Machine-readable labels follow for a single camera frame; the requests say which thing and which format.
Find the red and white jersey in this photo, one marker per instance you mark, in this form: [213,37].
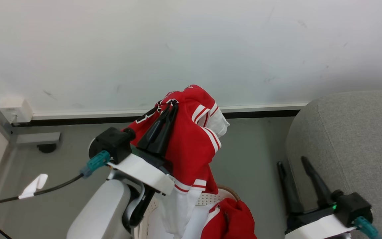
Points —
[191,146]

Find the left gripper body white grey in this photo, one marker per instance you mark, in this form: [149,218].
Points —
[138,172]

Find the white perforated laundry basket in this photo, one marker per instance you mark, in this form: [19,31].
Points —
[209,199]

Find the white and black baseboard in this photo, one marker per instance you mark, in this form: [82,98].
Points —
[78,118]

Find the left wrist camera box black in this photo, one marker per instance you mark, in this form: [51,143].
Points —
[111,142]

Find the black caster wheel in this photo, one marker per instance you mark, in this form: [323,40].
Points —
[46,148]

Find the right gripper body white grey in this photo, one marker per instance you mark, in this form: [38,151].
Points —
[313,227]

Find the white wall outlet box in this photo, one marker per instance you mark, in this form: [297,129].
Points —
[18,112]

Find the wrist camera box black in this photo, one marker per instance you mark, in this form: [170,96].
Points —
[353,207]
[111,142]

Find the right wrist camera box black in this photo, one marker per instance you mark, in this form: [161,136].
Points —
[353,207]

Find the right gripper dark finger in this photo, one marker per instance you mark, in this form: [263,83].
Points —
[290,196]
[318,189]

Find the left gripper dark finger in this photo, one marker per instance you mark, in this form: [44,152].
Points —
[167,132]
[154,131]

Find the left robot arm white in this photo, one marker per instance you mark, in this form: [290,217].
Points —
[101,212]

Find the grey fabric sofa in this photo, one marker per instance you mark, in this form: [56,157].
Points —
[360,132]

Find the grey aluminium frame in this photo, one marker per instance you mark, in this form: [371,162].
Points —
[38,138]

